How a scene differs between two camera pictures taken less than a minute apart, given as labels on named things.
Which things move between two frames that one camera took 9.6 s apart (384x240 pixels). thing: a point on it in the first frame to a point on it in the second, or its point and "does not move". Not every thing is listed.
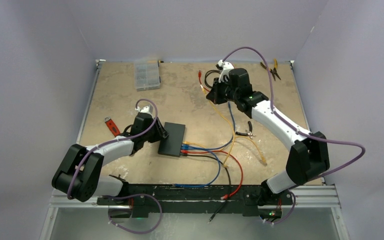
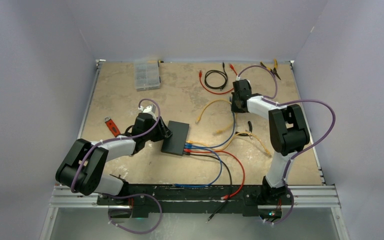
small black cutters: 249,134 does not move
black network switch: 172,145 does not move
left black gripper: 161,134 does not move
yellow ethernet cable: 225,117 to 198,119
